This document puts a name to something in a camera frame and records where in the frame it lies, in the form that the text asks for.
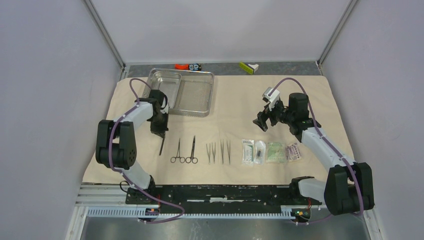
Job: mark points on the green white brush tool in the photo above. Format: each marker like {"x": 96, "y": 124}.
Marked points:
{"x": 248, "y": 67}

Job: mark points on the wire mesh steel basket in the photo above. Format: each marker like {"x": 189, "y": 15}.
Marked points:
{"x": 194, "y": 98}

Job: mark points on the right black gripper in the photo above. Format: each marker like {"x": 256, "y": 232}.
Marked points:
{"x": 262, "y": 117}

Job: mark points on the aluminium corner post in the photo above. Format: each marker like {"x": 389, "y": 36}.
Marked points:
{"x": 104, "y": 32}
{"x": 335, "y": 34}

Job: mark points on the right aluminium corner post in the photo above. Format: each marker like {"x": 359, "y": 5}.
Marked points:
{"x": 335, "y": 34}

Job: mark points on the steel surgical forceps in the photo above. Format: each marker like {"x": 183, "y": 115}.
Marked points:
{"x": 211, "y": 152}

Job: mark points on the steel hemostat clamp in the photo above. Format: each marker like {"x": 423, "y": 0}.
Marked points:
{"x": 178, "y": 157}

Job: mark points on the beige cloth wrap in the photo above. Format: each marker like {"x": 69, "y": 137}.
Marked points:
{"x": 236, "y": 102}

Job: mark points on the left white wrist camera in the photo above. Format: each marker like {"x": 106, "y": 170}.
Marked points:
{"x": 165, "y": 108}

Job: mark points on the long steel tweezers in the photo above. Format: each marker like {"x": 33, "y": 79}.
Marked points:
{"x": 225, "y": 151}

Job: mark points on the orange red tape roll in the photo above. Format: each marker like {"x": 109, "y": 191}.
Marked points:
{"x": 182, "y": 66}

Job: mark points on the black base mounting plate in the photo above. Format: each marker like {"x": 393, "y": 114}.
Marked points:
{"x": 219, "y": 199}

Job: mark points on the small black blue toy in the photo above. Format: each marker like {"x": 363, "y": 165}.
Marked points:
{"x": 194, "y": 67}

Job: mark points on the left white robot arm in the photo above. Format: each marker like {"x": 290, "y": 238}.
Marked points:
{"x": 116, "y": 146}

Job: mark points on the steel scalpel handle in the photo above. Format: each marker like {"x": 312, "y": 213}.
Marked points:
{"x": 161, "y": 146}

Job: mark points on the stainless steel tray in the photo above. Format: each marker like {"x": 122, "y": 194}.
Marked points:
{"x": 167, "y": 81}

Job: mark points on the left aluminium corner post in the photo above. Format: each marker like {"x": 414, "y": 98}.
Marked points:
{"x": 104, "y": 32}

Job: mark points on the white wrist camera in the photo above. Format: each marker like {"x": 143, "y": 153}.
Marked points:
{"x": 271, "y": 96}
{"x": 165, "y": 108}

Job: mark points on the steel surgical scissors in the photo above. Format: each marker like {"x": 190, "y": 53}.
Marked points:
{"x": 191, "y": 159}

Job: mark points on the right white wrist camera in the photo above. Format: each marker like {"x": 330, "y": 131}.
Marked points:
{"x": 271, "y": 96}

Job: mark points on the white slotted cable duct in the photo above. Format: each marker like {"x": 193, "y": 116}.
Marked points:
{"x": 142, "y": 212}

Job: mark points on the clear plastic bag item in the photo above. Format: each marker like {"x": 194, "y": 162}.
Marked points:
{"x": 260, "y": 150}

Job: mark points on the white pouch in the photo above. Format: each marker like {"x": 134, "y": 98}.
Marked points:
{"x": 248, "y": 150}

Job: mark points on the dark packet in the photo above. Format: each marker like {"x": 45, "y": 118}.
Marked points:
{"x": 293, "y": 153}

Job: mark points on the green printed gauze packet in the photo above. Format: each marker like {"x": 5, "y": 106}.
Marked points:
{"x": 276, "y": 153}

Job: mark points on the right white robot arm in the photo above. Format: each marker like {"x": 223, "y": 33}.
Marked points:
{"x": 348, "y": 187}

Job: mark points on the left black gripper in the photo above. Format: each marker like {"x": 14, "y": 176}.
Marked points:
{"x": 160, "y": 131}

